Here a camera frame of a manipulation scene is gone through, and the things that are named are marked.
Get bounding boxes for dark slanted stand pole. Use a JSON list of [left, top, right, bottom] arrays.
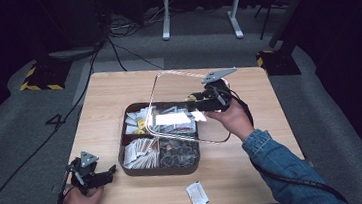
[[264, 0, 326, 49]]

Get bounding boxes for pile of white brown sachets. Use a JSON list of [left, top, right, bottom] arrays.
[[119, 135, 162, 172]]

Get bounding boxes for single white packet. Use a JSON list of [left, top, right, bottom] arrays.
[[184, 179, 211, 204]]

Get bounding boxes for person's left hand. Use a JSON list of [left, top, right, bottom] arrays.
[[59, 184, 106, 204]]

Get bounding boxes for pile of dark packets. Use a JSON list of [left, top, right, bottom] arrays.
[[157, 135, 201, 172]]

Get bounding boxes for black yellow striped base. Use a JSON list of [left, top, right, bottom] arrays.
[[17, 59, 75, 94], [254, 46, 303, 79]]

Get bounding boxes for bundle of floor cables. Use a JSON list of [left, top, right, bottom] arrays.
[[106, 6, 171, 41]]

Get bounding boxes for thin black floor cable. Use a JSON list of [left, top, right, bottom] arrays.
[[107, 33, 166, 76]]

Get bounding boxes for hand-held gripper cable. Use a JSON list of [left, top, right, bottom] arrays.
[[226, 78, 350, 204], [52, 166, 78, 204]]

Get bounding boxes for pile of white yellow packets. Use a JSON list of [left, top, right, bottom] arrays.
[[122, 106, 156, 137]]

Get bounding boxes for right hand-held gripper cable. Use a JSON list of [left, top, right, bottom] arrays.
[[226, 78, 350, 204]]

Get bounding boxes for dark cabinet with grey base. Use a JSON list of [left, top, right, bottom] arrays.
[[34, 0, 109, 63]]

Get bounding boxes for left hand-held gripper cable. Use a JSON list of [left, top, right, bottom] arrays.
[[52, 166, 78, 204]]

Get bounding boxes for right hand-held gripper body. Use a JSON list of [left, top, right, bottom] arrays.
[[195, 66, 242, 115]]

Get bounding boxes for black tripod legs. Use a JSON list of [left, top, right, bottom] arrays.
[[252, 1, 286, 42]]

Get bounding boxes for dark divided snack box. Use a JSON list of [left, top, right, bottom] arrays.
[[112, 97, 204, 182]]

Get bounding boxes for long black floor cable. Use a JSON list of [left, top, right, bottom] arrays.
[[0, 38, 126, 204]]

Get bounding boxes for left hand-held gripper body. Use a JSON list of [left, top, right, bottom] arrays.
[[65, 149, 107, 197]]

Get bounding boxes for clear lid with gold knob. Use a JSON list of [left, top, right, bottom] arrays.
[[140, 63, 238, 151]]

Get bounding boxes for person's right hand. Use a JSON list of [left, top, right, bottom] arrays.
[[203, 96, 257, 146]]

